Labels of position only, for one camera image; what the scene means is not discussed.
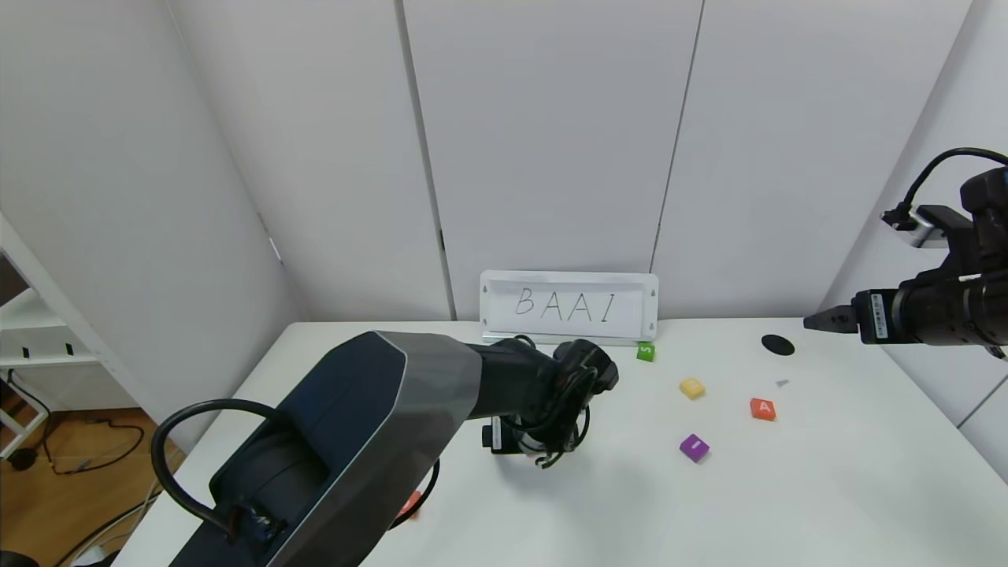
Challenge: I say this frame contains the black right camera cable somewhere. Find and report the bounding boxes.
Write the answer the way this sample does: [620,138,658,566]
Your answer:
[898,146,1008,226]

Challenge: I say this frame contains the white BAAI sign board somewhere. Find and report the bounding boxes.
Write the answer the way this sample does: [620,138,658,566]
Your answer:
[480,271,659,347]

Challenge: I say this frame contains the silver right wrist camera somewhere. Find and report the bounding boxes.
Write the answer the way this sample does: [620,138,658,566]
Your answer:
[881,205,954,250]

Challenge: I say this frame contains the white floor cable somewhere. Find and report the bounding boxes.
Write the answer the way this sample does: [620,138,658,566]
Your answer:
[55,449,187,567]

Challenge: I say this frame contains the black floor cable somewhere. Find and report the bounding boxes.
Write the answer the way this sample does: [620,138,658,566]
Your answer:
[6,370,146,478]

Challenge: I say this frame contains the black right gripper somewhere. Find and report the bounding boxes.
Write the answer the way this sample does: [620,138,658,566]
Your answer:
[802,276,971,347]

